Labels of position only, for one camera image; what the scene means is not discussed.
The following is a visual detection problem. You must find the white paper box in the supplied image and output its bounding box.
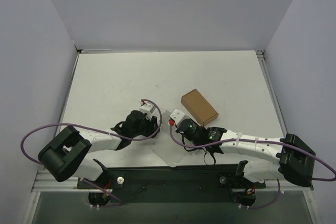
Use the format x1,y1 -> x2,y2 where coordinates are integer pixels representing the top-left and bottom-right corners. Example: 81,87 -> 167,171
151,110 -> 186,167

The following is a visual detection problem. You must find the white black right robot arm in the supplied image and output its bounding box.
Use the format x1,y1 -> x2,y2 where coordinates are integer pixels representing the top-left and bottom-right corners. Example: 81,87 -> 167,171
176,119 -> 316,187

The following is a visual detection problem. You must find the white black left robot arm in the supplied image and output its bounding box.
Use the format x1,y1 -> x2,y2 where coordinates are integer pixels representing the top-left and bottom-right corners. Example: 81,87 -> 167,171
38,110 -> 160,188

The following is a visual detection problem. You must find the brown folded cardboard box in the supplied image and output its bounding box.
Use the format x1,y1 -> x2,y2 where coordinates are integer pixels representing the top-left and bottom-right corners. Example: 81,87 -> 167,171
181,89 -> 218,126

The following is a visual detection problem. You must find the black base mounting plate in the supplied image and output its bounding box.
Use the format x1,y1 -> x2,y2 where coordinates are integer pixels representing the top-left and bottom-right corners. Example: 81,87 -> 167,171
76,164 -> 266,205

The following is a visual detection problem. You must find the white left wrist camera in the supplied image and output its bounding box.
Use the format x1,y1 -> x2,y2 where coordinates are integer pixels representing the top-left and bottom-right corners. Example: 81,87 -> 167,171
139,100 -> 155,120

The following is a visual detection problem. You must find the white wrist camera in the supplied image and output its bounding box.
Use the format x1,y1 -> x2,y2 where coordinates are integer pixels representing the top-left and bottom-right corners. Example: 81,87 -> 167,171
169,109 -> 188,127
139,100 -> 155,120

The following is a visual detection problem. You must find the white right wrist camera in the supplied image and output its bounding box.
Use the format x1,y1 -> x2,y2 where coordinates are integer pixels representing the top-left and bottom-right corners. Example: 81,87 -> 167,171
169,109 -> 188,127

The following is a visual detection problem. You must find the aluminium table frame rail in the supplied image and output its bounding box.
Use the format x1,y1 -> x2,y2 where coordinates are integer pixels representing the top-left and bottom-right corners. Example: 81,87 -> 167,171
31,49 -> 314,193

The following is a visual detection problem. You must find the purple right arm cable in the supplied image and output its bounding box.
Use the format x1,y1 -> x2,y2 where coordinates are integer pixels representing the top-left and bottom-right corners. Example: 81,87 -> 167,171
169,123 -> 336,210

